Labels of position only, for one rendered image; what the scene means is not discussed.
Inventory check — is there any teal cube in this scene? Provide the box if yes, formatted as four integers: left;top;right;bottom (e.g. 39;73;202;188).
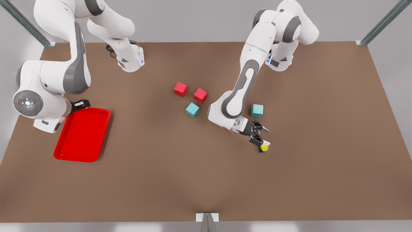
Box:
185;102;200;119
251;104;264;119

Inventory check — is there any red plastic tray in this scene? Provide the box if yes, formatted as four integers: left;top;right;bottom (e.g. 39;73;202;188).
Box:
53;108;111;163

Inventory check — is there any red cube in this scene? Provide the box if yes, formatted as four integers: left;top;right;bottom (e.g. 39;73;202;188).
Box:
174;82;188;98
193;88;208;104

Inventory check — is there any black cable loop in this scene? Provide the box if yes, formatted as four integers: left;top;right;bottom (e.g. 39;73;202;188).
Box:
106;40;137;59

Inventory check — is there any silver frame post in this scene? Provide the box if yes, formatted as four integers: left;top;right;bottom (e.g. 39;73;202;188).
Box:
0;0;56;48
196;213;220;232
355;0;412;46

